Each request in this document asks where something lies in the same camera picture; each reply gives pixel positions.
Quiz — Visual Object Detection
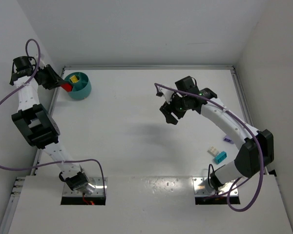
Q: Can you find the red long lego brick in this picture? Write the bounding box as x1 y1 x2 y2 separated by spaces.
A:
61 83 73 93

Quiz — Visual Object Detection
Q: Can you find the yellow lego brick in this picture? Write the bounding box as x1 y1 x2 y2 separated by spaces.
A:
70 75 79 83

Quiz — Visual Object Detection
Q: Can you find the lilac lego brick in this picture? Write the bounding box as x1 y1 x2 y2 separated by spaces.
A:
223 135 234 144

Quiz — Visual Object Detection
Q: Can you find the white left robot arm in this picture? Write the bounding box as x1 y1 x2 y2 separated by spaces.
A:
10 56 93 195

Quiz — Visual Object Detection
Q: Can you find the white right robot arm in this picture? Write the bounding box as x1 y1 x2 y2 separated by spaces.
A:
155 76 274 190

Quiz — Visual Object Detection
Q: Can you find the teal divided round container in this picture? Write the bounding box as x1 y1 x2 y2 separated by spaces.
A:
64 72 92 100

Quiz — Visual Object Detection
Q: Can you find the white square lego brick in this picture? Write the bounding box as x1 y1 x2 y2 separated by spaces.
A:
208 146 219 157

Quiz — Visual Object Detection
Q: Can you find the teal long lego brick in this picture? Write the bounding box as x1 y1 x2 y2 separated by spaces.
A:
214 151 227 164

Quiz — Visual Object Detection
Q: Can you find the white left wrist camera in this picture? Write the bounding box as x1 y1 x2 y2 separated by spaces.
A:
35 54 46 69

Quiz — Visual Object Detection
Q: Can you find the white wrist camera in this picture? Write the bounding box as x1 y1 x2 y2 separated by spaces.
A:
156 87 174 104
35 54 46 69

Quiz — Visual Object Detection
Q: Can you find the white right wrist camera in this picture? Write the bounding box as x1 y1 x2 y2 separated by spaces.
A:
156 87 174 104

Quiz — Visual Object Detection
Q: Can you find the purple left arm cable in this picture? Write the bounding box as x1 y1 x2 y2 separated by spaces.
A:
0 39 107 198

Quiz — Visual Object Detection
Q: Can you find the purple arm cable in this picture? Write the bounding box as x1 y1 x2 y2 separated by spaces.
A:
0 39 107 198
153 82 264 212

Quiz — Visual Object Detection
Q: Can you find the aluminium frame rail back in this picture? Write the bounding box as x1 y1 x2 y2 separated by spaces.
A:
64 65 235 71

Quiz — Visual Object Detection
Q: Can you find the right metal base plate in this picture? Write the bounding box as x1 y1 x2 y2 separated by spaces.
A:
192 176 234 198

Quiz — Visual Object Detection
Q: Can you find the metal base plate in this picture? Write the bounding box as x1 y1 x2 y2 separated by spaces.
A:
192 176 234 198
62 177 107 198

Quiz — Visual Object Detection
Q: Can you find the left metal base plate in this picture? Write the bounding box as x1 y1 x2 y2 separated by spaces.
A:
62 177 107 198

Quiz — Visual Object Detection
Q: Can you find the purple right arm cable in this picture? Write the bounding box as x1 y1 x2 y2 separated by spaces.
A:
153 82 264 212

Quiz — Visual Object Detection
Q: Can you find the aluminium frame rail left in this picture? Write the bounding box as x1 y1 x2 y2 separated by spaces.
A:
0 67 65 234

